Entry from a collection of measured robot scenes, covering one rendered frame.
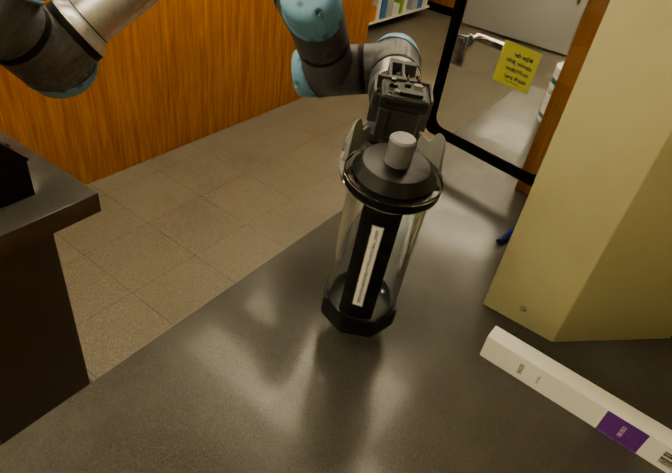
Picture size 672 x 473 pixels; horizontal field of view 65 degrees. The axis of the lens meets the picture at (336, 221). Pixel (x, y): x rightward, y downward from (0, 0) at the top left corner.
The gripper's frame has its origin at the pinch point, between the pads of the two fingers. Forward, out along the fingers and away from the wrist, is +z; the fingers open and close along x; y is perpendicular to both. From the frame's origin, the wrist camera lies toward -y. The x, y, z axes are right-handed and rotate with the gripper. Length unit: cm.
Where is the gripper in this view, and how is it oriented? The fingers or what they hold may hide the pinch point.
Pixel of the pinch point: (389, 188)
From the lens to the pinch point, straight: 58.6
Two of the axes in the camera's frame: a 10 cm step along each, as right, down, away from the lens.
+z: -1.0, 6.2, -7.8
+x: 9.8, 1.8, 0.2
